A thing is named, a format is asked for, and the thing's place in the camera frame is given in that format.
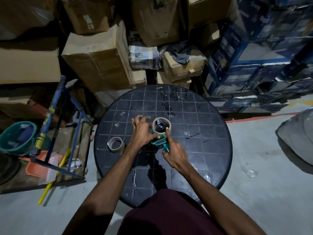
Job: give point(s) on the brown tape roll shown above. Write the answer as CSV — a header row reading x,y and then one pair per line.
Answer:
x,y
157,131

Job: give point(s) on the person's left forearm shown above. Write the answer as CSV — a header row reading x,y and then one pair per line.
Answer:
x,y
110,178

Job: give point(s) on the stack of blue printed boxes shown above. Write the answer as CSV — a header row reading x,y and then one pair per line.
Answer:
x,y
256,53

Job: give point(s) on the blue metal trolley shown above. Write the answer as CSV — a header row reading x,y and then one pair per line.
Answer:
x,y
49,112

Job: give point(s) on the orange plastic dustpan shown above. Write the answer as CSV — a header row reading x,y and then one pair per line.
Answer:
x,y
34,168

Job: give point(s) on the plastic-wrapped bundle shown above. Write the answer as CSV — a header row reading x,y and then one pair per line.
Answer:
x,y
24,14

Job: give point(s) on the grey sack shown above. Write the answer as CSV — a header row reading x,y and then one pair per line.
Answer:
x,y
298,137

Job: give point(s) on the person's right hand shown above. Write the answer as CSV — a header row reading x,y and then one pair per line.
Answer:
x,y
176,154

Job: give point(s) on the dark cloth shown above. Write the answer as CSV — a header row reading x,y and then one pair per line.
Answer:
x,y
181,53

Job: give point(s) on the cardboard tape roll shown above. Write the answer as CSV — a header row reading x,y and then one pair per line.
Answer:
x,y
110,146

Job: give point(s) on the pile of brown cardboard boxes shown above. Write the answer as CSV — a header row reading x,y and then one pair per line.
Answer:
x,y
97,63

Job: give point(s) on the black round tub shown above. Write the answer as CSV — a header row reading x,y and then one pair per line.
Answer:
x,y
8,171

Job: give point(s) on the dark blue container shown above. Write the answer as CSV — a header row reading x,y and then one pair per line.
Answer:
x,y
25,134

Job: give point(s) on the person's left hand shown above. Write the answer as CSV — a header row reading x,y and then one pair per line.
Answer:
x,y
143,137

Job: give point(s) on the person's maroon shirt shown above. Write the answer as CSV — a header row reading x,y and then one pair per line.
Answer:
x,y
166,215

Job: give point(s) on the yellow stick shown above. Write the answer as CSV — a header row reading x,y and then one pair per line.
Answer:
x,y
45,194

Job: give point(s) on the crumpled plastic scrap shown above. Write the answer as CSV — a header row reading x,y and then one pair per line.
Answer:
x,y
249,171

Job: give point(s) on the grey taped package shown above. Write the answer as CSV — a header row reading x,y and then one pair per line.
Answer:
x,y
144,57

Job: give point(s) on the person's right forearm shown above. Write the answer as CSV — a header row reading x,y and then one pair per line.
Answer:
x,y
215,203

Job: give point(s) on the green plastic bucket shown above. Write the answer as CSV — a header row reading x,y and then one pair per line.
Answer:
x,y
5,144

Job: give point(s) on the teal tape dispenser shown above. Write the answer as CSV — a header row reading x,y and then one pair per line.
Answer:
x,y
161,143

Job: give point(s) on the crumpled clear plastic wrap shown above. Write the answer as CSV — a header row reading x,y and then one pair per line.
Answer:
x,y
77,165

